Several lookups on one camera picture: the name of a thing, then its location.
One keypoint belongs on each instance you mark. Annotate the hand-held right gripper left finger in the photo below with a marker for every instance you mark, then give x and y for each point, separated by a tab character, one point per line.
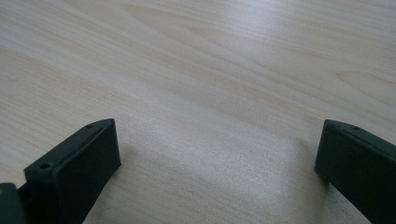
76	169

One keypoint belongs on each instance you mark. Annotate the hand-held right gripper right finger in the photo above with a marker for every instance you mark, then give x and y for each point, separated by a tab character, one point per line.
358	165

